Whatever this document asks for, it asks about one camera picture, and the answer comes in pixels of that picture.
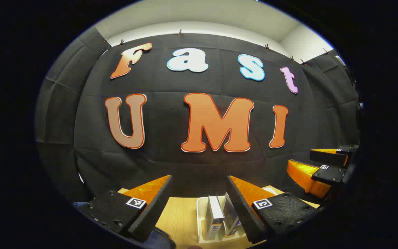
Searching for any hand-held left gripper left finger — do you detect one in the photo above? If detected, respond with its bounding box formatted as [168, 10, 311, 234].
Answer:
[76, 175, 173, 242]

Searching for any blue schoolbag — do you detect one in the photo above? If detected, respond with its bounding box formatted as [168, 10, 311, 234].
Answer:
[146, 227, 177, 249]

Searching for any dark blue book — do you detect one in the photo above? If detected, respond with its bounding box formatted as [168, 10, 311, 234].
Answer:
[222, 192, 245, 238]

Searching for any white plastic bookshelf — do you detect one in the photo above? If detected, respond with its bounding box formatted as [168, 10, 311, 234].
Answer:
[196, 187, 279, 244]

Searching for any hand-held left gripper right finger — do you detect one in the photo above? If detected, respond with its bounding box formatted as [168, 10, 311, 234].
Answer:
[227, 175, 321, 244]

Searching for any white book with grey photo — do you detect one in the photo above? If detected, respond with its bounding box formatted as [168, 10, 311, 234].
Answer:
[205, 195, 226, 241]

